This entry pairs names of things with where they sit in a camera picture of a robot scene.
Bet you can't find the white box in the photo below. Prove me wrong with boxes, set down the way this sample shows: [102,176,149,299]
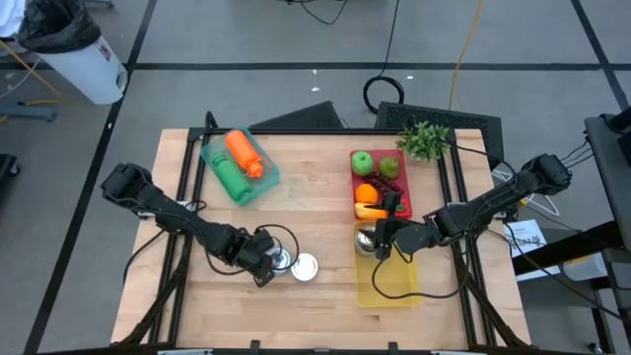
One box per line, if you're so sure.
[561,253,610,282]

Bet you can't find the black coiled floor cable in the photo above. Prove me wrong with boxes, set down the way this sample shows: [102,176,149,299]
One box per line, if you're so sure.
[362,0,406,115]

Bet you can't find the white cloth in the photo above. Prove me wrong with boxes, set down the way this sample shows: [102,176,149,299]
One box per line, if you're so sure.
[0,0,26,38]

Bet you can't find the yellow floor cable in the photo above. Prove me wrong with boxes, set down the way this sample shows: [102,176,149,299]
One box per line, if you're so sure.
[0,38,63,124]
[448,0,487,110]

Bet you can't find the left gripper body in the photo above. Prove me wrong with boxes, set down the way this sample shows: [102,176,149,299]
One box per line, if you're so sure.
[231,229,275,270]

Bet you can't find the printed white paper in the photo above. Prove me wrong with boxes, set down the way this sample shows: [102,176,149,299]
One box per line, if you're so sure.
[503,219,548,257]

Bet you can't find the small artificial green plant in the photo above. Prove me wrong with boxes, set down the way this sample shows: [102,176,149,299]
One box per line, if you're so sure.
[395,120,451,163]

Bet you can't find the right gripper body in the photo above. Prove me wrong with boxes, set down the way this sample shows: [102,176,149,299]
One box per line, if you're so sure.
[392,220,438,255]

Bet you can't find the teal plastic bin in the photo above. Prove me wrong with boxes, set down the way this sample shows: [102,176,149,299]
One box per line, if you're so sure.
[199,126,282,207]

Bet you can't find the orange plastic bottle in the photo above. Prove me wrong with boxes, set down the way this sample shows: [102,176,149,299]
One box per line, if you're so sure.
[224,129,265,179]

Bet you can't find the red toy bell pepper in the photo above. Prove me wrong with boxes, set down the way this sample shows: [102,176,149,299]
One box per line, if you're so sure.
[391,196,413,219]

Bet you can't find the grey stand base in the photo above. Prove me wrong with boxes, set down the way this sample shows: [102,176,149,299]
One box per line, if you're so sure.
[0,101,58,123]

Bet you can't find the bright green toy apple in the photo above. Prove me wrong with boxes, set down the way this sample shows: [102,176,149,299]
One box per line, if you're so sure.
[350,150,375,178]

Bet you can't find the red plastic tray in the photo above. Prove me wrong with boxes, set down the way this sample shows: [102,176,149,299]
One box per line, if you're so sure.
[348,148,414,222]

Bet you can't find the green brown toy pear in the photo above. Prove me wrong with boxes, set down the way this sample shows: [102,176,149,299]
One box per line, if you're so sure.
[378,156,401,180]

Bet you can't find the silver tin can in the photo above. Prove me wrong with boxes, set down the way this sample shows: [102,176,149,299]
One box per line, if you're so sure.
[354,225,380,258]

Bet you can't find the black trash bag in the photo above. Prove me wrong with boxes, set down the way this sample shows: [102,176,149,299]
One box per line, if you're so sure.
[17,0,103,54]

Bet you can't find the green plastic bottle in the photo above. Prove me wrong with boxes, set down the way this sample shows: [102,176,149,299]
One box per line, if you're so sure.
[210,151,253,203]

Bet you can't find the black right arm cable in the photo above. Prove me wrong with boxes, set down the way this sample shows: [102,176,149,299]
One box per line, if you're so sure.
[372,137,519,301]

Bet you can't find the yellow plastic bin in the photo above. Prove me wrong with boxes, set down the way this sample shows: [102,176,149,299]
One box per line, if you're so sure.
[353,220,424,309]

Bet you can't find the white trash bin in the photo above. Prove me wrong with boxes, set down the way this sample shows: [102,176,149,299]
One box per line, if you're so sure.
[36,34,128,106]

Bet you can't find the black triangular panel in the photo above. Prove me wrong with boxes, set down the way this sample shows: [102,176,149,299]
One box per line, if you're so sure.
[248,101,345,130]

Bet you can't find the orange toy fruit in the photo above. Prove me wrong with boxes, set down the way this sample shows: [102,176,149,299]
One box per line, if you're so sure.
[354,182,380,206]

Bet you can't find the black floor object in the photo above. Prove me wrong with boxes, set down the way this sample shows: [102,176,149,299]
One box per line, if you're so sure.
[0,153,21,198]

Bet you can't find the dark red toy grapes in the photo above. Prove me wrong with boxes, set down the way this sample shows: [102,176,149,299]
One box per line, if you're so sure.
[367,171,405,196]

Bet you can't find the black perforated panel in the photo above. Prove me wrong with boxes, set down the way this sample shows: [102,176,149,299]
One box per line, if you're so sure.
[374,101,505,172]

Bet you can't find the white round lid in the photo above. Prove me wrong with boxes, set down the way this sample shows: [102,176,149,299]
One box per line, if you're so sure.
[289,251,319,283]

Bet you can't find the grey side desk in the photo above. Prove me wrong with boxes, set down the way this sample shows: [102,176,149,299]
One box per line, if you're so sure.
[584,106,631,250]

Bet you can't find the black aluminium table frame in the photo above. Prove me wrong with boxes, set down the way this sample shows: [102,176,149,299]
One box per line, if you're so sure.
[110,110,533,355]

